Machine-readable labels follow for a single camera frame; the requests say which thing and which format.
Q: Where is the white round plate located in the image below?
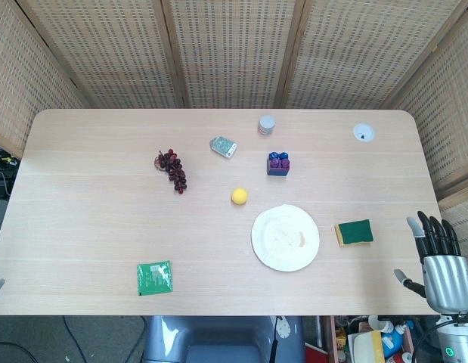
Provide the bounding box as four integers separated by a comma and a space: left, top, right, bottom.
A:
250, 203, 321, 273

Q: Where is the yellow foam ball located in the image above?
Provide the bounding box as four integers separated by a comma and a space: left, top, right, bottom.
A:
231, 187, 249, 206

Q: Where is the red box of supplies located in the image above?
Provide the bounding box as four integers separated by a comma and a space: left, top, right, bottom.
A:
304, 314, 416, 363

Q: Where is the woven bamboo folding screen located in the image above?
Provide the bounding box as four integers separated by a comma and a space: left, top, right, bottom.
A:
0, 0, 468, 273

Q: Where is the green foil sachet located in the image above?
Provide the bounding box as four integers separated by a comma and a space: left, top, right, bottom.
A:
136, 259, 175, 297

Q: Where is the dark red grape bunch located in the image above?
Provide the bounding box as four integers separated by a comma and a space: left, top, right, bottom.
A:
154, 148, 188, 194

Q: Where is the green yellow sponge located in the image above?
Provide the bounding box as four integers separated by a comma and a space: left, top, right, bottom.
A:
334, 219, 374, 249

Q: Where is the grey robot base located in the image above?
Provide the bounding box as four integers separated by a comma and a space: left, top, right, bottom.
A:
141, 315, 306, 363

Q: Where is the white table cable grommet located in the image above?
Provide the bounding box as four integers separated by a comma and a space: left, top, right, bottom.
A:
352, 123, 376, 143

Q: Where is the grey green card pack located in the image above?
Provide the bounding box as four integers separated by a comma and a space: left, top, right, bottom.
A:
209, 135, 238, 160

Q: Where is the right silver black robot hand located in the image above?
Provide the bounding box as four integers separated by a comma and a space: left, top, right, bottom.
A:
393, 210, 468, 315

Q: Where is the black floor cable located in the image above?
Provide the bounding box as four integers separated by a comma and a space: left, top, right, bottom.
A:
0, 315, 146, 363

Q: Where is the small silver can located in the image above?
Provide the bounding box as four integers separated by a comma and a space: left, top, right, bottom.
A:
257, 115, 277, 136

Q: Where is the purple blue toy block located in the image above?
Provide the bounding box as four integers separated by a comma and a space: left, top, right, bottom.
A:
266, 150, 291, 177

